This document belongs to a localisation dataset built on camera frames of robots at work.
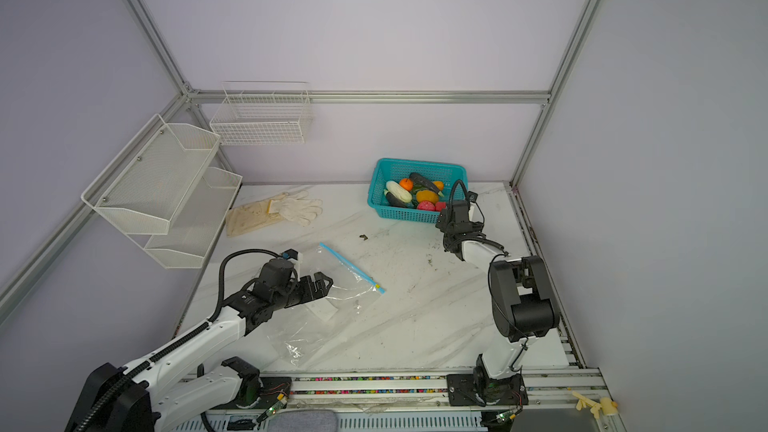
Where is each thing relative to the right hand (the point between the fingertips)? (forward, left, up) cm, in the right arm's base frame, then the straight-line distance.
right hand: (457, 216), depth 97 cm
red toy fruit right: (+9, +5, -6) cm, 12 cm away
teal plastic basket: (+27, +24, -4) cm, 37 cm away
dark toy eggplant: (+22, +12, -4) cm, 26 cm away
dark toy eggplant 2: (+14, +21, -8) cm, 27 cm away
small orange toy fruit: (+21, +4, -6) cm, 22 cm away
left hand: (-25, +42, -2) cm, 49 cm away
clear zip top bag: (-34, +45, -10) cm, 57 cm away
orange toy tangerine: (+21, +17, -6) cm, 27 cm away
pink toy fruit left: (+9, +9, -5) cm, 14 cm away
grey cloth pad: (-55, +41, -7) cm, 69 cm away
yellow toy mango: (+15, +9, -6) cm, 18 cm away
